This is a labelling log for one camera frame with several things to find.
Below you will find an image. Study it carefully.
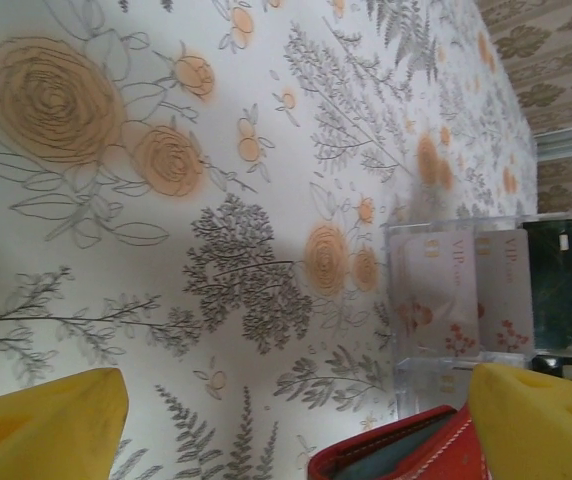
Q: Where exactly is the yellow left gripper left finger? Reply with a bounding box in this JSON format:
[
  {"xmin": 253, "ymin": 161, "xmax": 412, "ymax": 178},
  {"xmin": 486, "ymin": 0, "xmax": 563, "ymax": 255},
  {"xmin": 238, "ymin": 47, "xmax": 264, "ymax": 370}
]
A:
[{"xmin": 0, "ymin": 367, "xmax": 130, "ymax": 480}]

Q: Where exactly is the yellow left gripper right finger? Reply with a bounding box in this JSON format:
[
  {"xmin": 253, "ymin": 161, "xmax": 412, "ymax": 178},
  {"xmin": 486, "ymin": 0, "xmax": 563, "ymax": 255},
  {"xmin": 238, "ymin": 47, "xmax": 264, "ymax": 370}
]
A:
[{"xmin": 468, "ymin": 362, "xmax": 572, "ymax": 480}]

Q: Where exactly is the pink white VIP card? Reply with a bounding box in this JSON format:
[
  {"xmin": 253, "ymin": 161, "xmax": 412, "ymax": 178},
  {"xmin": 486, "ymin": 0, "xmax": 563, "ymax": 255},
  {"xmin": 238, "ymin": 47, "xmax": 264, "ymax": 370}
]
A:
[
  {"xmin": 405, "ymin": 359, "xmax": 475, "ymax": 401},
  {"xmin": 473, "ymin": 228, "xmax": 535, "ymax": 354},
  {"xmin": 390, "ymin": 228, "xmax": 482, "ymax": 359}
]

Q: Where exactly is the floral table cover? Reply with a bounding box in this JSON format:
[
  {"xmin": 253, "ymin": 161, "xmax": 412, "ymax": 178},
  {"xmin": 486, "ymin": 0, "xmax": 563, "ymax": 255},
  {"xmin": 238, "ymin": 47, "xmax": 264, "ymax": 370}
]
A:
[{"xmin": 0, "ymin": 0, "xmax": 540, "ymax": 480}]

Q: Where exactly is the aluminium frame post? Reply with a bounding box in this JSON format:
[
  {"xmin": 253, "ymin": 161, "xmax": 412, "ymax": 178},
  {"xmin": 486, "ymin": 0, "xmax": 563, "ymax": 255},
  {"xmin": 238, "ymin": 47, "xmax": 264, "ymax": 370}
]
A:
[{"xmin": 533, "ymin": 123, "xmax": 572, "ymax": 157}]

